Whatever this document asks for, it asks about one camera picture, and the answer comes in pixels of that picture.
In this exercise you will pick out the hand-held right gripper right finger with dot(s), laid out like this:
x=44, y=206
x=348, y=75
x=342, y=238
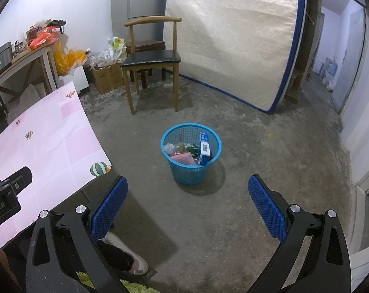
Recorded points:
x=267, y=207

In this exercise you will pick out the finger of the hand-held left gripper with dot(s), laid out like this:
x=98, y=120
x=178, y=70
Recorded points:
x=19, y=178

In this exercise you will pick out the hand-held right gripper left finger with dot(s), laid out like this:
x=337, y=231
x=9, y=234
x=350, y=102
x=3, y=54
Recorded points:
x=111, y=207

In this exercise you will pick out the clear plastic bottle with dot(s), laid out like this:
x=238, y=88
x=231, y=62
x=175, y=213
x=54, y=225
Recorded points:
x=170, y=148

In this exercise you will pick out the blue plastic basket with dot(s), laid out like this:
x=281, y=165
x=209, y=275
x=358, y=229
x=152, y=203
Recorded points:
x=187, y=171

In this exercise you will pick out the blue tissue pack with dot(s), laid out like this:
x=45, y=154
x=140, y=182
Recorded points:
x=204, y=149

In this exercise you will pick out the pink textured cloth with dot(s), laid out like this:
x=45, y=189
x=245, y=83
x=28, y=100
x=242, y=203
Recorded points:
x=181, y=158

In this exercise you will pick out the pink tablecloth table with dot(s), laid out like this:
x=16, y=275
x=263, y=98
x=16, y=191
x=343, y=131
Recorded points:
x=50, y=134

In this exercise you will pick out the grey and white shoe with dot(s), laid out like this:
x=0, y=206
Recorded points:
x=132, y=259

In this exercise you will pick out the green shaggy mat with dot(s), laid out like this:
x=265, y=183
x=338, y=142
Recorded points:
x=135, y=288

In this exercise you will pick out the white cabinet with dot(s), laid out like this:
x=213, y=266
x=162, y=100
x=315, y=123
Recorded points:
x=80, y=81

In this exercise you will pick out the grey wooden desk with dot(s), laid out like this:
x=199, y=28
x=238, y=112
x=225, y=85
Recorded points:
x=22, y=59

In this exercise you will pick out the grey storage box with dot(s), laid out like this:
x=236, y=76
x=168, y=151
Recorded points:
x=0, y=59

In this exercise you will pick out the wooden board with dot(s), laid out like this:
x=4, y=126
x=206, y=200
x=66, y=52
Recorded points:
x=294, y=88

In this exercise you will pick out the orange plastic bag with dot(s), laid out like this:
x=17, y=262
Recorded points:
x=65, y=59

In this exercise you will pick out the cardboard box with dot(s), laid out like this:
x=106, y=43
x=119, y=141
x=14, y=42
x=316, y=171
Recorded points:
x=106, y=77

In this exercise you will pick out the white plastic bags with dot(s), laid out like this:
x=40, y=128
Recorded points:
x=329, y=82

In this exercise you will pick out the red plastic bag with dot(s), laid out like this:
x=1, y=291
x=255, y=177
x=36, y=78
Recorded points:
x=42, y=39

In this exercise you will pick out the pile of clear plastic bags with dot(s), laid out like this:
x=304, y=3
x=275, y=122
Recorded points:
x=99, y=59

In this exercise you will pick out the wooden chair with black seat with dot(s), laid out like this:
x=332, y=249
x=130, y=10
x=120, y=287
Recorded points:
x=151, y=58

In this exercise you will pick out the green and white carton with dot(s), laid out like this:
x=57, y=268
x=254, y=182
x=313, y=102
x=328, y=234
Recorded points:
x=117, y=47

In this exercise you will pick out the dark wooden stool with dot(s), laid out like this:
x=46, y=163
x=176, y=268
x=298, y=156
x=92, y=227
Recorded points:
x=146, y=47

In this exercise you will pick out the grey door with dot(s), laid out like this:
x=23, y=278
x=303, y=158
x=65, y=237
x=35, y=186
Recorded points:
x=350, y=61

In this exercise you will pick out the cream mattress with blue edge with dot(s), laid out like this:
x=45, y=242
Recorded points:
x=233, y=36

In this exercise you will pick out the grey refrigerator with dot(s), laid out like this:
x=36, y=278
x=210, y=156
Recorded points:
x=135, y=0

